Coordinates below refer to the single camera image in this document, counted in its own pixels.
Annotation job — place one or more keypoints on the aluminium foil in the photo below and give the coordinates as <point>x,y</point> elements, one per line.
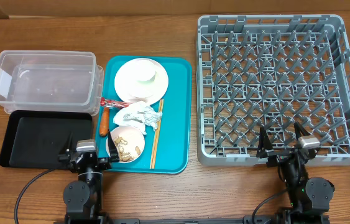
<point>141,120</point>

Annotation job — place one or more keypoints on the black plastic tray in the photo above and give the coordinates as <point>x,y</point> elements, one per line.
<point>33,139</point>

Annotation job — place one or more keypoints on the grey plastic dish rack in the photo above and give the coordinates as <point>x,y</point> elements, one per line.
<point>271,71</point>

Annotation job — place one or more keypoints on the peanuts and rice scraps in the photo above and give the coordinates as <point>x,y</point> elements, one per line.
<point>127,153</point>

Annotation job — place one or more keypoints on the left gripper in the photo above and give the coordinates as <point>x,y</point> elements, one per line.
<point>105,163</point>

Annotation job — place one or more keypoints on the orange carrot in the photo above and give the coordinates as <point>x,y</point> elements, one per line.
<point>104,123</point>

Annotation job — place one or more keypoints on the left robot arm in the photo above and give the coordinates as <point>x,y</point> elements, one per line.
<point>83,197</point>

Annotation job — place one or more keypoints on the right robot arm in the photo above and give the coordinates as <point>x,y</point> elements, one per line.
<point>309,196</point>

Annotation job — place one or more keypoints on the wooden chopstick right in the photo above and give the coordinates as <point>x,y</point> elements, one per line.
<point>161,109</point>

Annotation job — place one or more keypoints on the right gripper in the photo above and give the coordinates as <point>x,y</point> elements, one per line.
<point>265,149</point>

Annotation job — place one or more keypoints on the red snack wrapper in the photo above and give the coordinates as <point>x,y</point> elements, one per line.
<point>113,104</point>

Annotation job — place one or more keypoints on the white cup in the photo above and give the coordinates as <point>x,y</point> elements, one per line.
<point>143,70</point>

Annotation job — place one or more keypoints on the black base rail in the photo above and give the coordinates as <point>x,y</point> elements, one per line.
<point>244,220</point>

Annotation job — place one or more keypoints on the white napkin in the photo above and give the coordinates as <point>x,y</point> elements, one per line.
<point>140,106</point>

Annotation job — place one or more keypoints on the large white plate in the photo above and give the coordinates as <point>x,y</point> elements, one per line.
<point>124,72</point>

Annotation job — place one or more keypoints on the white bowl under cup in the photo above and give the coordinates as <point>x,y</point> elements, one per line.
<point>140,89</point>

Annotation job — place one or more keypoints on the small pink bowl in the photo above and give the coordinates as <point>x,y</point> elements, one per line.
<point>132,135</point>

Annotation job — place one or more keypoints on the teal serving tray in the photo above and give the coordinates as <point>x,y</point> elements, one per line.
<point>174,138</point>

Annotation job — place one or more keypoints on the clear plastic bin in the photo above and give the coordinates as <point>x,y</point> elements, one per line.
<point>50,80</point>

